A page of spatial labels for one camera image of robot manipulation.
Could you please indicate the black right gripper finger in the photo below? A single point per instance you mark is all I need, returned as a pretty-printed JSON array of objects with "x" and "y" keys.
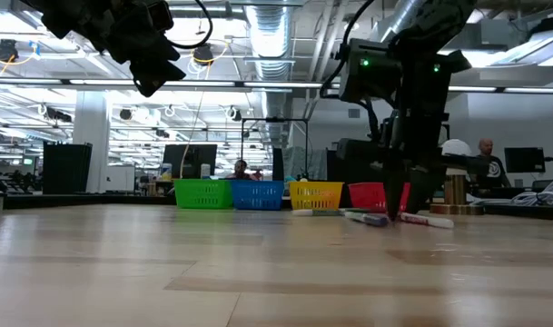
[
  {"x": 423, "y": 181},
  {"x": 395, "y": 191}
]

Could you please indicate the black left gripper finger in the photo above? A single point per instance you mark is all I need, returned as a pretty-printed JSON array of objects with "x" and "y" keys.
[{"x": 158, "y": 72}]

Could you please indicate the thin green Expo marker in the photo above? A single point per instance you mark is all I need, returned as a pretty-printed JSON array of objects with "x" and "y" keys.
[{"x": 360, "y": 210}]

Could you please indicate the light green Expo marker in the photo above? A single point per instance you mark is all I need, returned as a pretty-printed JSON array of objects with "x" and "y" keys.
[{"x": 317, "y": 212}]

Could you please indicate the red plastic basket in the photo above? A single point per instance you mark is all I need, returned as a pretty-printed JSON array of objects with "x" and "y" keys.
[{"x": 369, "y": 195}]

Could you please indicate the white bulb lamp wooden base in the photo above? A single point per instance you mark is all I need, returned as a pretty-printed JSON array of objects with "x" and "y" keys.
[{"x": 457, "y": 147}]

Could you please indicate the person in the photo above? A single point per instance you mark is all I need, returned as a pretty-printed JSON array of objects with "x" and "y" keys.
[
  {"x": 491, "y": 168},
  {"x": 240, "y": 170}
]

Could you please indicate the yellow plastic basket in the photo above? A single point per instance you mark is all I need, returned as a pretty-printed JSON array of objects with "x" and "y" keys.
[{"x": 315, "y": 195}]

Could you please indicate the dark computer monitor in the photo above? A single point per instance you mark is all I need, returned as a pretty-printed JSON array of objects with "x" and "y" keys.
[{"x": 190, "y": 161}]

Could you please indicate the white bottle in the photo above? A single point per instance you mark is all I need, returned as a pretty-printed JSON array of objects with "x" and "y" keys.
[
  {"x": 165, "y": 172},
  {"x": 205, "y": 171}
]

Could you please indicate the green plastic basket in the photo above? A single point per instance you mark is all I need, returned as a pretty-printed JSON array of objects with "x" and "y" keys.
[{"x": 203, "y": 193}]

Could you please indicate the black cabinet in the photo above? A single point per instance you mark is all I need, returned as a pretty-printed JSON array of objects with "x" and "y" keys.
[{"x": 67, "y": 168}]

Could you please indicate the blue plastic basket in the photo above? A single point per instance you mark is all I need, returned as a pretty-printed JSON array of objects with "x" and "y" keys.
[{"x": 258, "y": 195}]

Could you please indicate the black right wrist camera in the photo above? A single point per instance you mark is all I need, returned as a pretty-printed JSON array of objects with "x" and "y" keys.
[{"x": 369, "y": 72}]

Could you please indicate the black wall monitor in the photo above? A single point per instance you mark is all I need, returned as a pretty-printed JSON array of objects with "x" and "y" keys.
[{"x": 525, "y": 160}]

